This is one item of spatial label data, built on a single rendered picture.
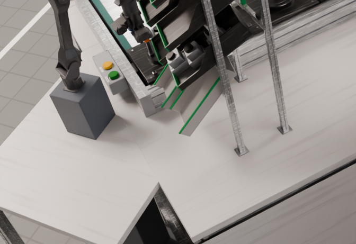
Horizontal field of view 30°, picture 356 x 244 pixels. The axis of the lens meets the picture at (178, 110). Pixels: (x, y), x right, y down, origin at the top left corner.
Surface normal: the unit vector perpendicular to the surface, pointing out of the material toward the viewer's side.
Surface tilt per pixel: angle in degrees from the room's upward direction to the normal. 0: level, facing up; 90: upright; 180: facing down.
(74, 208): 0
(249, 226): 90
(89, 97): 90
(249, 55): 90
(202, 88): 45
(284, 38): 90
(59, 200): 0
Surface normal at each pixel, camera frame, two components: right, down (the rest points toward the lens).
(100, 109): 0.85, 0.21
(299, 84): -0.22, -0.69
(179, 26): -0.60, -0.49
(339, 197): 0.40, 0.58
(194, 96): -0.83, -0.26
